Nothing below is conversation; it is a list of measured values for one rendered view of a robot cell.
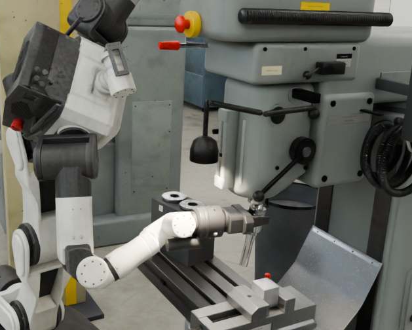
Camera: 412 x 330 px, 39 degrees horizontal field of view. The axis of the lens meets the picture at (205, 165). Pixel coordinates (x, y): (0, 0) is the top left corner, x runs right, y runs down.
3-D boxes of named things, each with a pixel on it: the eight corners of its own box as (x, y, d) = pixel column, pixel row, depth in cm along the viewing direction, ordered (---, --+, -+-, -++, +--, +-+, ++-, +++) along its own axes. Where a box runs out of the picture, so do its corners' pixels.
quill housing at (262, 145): (251, 209, 148) (261, 84, 139) (210, 184, 165) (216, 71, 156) (308, 198, 158) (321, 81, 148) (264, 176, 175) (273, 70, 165)
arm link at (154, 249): (174, 207, 162) (133, 234, 157) (184, 207, 153) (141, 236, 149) (186, 227, 163) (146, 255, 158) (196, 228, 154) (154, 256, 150)
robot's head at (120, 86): (103, 102, 150) (118, 89, 143) (92, 66, 151) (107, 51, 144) (124, 100, 154) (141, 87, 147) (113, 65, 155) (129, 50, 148)
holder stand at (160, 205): (187, 267, 199) (190, 213, 193) (149, 245, 214) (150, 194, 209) (213, 258, 207) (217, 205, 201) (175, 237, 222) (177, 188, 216)
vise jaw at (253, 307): (251, 322, 155) (251, 309, 154) (226, 300, 165) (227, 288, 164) (268, 317, 158) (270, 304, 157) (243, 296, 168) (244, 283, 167)
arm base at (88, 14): (58, 31, 159) (92, 36, 154) (74, -11, 161) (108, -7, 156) (87, 54, 173) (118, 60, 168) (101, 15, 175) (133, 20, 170)
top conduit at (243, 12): (245, 25, 125) (246, 8, 124) (234, 23, 128) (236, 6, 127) (393, 27, 147) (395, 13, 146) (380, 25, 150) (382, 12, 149)
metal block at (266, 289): (262, 310, 161) (264, 290, 159) (250, 299, 165) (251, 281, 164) (277, 306, 163) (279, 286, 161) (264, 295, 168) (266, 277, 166)
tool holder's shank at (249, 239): (244, 228, 164) (235, 264, 167) (253, 233, 163) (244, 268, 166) (250, 226, 167) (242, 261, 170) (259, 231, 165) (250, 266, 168)
